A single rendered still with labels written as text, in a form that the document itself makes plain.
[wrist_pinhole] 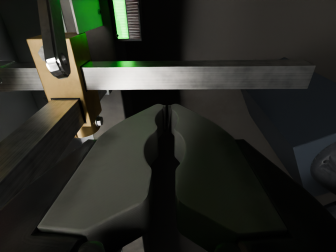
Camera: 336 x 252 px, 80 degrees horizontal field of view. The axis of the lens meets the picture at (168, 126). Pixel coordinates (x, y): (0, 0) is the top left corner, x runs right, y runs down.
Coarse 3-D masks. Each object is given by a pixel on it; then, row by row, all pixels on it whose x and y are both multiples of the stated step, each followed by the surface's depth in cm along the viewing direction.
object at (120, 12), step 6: (114, 0) 31; (120, 0) 31; (114, 6) 31; (120, 6) 31; (114, 12) 32; (120, 12) 32; (120, 18) 32; (120, 24) 33; (126, 24) 33; (120, 30) 33; (126, 30) 33; (120, 36) 34; (126, 36) 34
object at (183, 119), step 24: (168, 120) 11; (192, 120) 9; (192, 144) 8; (216, 144) 8; (192, 168) 7; (216, 168) 7; (240, 168) 7; (192, 192) 6; (216, 192) 6; (240, 192) 6; (264, 192) 6; (192, 216) 6; (216, 216) 5; (240, 216) 5; (264, 216) 5; (192, 240) 6; (216, 240) 6
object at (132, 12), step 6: (126, 0) 31; (132, 0) 31; (126, 6) 31; (132, 6) 31; (132, 12) 32; (132, 18) 32; (138, 18) 32; (132, 24) 33; (138, 24) 33; (132, 30) 33; (138, 30) 33; (132, 36) 34; (138, 36) 34
